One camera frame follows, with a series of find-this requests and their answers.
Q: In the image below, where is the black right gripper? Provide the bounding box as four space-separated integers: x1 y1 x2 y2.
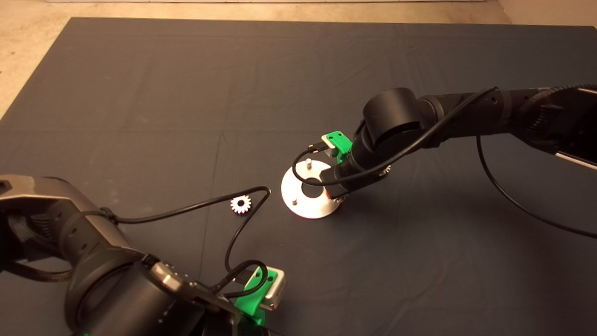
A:
319 152 390 199

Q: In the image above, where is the round metal carrier plate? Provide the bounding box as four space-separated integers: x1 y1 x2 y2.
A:
281 159 344 219

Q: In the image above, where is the dark grey table cloth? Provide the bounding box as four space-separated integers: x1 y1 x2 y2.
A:
0 18 597 336

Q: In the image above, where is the black camera cable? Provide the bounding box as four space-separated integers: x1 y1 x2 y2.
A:
100 187 272 299
292 87 597 238

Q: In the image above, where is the bright green camera mount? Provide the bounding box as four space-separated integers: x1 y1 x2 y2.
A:
234 267 278 326
325 131 353 164

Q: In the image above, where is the black braided sleeve cable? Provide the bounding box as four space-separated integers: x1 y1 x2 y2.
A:
8 261 74 283

